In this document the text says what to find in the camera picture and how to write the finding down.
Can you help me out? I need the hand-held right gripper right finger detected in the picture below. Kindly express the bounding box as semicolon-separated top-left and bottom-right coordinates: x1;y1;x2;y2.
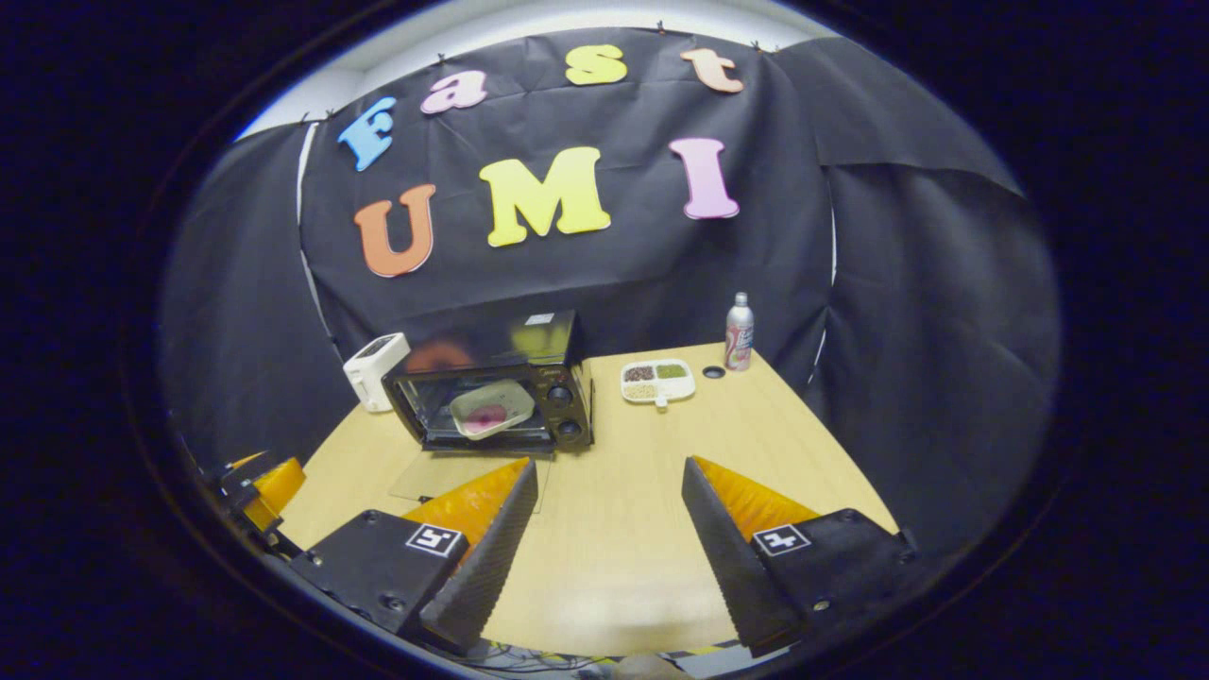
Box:
681;455;919;658

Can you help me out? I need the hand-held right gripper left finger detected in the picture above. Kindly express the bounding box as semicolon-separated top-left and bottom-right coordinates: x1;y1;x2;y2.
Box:
293;457;540;655

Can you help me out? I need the white plate with pink food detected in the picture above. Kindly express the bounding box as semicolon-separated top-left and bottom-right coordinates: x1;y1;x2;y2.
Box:
450;379;536;442

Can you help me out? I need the black electric oven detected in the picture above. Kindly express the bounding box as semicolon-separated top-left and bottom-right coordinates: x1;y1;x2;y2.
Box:
383;310;595;517

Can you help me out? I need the white toaster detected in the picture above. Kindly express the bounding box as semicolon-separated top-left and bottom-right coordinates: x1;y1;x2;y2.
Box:
343;332;413;415

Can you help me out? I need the white divided snack tray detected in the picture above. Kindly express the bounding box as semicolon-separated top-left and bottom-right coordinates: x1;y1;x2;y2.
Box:
621;359;698;410

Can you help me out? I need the silver bottle with red label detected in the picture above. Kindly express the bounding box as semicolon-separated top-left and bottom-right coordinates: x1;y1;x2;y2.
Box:
724;292;756;372

